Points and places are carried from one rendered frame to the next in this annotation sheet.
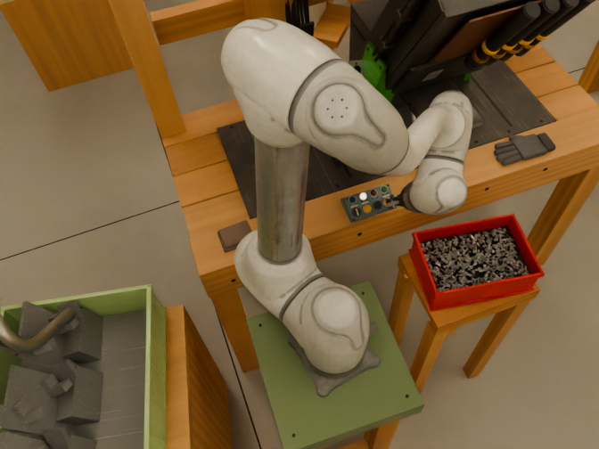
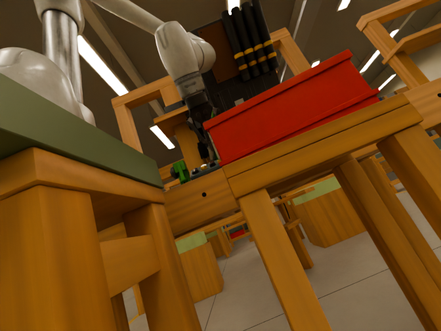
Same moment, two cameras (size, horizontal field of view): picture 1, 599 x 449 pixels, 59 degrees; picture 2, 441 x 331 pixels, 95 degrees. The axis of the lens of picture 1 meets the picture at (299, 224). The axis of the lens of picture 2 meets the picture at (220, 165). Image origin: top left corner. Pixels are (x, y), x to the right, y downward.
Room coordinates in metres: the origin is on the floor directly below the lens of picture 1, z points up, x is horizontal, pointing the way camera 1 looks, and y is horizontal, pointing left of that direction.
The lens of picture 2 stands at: (0.26, -0.45, 0.70)
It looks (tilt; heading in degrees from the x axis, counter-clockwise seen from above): 17 degrees up; 15
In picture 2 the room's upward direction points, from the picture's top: 22 degrees counter-clockwise
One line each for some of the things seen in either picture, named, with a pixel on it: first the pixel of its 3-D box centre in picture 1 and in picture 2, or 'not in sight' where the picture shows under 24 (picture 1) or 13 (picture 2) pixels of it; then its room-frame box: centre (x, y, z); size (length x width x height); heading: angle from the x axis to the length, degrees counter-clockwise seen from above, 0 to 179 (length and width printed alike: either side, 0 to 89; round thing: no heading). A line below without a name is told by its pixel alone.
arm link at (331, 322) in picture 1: (332, 323); (32, 103); (0.50, -0.05, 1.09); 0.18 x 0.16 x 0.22; 39
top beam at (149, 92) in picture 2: not in sight; (201, 71); (1.59, -0.25, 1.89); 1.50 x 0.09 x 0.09; 105
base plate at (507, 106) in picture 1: (383, 126); not in sight; (1.30, -0.33, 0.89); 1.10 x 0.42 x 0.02; 105
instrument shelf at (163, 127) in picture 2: not in sight; (217, 106); (1.55, -0.26, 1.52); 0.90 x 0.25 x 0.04; 105
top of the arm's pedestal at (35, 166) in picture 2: not in sight; (45, 221); (0.50, -0.06, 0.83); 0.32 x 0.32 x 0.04; 13
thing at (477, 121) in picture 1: (426, 89); not in sight; (1.23, -0.43, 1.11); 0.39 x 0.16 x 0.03; 15
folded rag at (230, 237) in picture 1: (235, 235); not in sight; (0.89, 0.19, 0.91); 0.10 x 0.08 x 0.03; 107
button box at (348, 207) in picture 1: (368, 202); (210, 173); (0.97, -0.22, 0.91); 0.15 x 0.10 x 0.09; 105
